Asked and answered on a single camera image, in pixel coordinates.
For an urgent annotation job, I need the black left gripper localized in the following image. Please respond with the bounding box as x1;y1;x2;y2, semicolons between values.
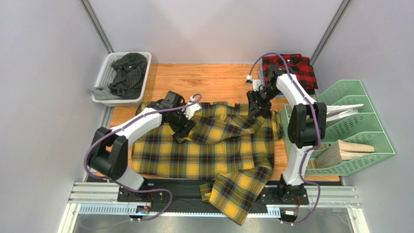
169;105;196;139

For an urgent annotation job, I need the yellow black plaid shirt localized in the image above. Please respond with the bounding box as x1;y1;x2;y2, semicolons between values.
132;102;281;225

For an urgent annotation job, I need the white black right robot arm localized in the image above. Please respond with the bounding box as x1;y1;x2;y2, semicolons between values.
246;68;327;203

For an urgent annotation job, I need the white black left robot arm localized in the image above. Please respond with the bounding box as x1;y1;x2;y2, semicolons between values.
84;91;202;201

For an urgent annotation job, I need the white paper stack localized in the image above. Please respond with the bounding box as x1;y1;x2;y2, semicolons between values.
326;104;364;122

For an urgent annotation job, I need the red black plaid folded shirt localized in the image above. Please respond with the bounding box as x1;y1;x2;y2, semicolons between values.
261;54;318;95

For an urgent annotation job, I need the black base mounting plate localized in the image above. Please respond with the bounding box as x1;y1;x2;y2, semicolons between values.
110;179;310;214

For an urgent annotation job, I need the dark grey shirt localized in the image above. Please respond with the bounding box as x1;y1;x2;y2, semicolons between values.
90;52;148;100

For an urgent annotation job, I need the white plastic laundry basket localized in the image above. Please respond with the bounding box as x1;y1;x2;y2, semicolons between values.
90;51;152;107

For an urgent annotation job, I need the wooden block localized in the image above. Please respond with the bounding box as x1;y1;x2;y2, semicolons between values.
315;140;375;168

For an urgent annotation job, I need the green plastic file organizer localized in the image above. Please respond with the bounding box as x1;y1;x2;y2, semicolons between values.
280;79;396;177

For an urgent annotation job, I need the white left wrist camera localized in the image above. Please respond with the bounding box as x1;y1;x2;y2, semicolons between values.
182;98;202;119

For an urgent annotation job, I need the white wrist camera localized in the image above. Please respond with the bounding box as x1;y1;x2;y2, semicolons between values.
182;98;202;119
246;75;262;91

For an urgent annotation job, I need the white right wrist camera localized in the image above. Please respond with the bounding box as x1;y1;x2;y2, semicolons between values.
246;75;262;91

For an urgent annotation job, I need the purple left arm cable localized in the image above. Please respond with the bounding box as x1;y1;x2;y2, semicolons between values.
84;93;203;222

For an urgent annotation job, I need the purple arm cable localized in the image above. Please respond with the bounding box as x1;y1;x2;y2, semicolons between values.
84;93;203;222
248;52;322;226

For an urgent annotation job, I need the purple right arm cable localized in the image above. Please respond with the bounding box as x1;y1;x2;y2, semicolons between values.
248;52;322;226

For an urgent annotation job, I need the aluminium frame rail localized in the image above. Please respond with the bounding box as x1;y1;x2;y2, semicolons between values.
58;106;369;233

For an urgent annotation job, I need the right aluminium corner post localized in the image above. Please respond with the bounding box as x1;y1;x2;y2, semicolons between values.
310;0;353;67

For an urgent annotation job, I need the aluminium corner post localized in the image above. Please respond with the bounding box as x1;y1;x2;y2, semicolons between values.
79;0;114;54
310;0;353;67

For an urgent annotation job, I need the left aluminium corner post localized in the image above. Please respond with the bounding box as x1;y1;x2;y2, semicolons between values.
79;0;114;54

